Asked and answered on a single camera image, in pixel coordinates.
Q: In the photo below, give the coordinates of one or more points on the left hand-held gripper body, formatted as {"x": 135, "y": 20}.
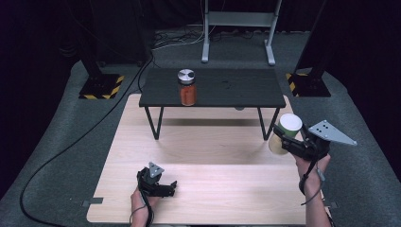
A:
{"x": 151, "y": 178}

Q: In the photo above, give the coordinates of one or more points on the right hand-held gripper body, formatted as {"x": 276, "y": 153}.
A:
{"x": 318, "y": 138}

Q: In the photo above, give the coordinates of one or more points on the green jar with cream lid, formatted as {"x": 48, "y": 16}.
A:
{"x": 288, "y": 126}

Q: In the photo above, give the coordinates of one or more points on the small black wooden shelf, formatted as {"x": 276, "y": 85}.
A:
{"x": 220, "y": 86}

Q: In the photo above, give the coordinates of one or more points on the silver-lidded jar of orange powder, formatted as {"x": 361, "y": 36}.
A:
{"x": 187, "y": 90}

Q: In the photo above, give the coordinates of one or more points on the person's left hand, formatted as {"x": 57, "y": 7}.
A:
{"x": 142, "y": 201}

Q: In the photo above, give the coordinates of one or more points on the person's right hand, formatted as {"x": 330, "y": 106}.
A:
{"x": 312, "y": 171}

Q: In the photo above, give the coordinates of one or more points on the black stand with striped base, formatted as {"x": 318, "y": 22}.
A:
{"x": 101, "y": 85}
{"x": 310, "y": 83}

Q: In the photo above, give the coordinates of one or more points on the grey tape tab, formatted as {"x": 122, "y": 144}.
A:
{"x": 331, "y": 205}
{"x": 93, "y": 201}

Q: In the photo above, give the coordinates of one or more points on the grey metal stand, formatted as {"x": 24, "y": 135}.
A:
{"x": 239, "y": 19}

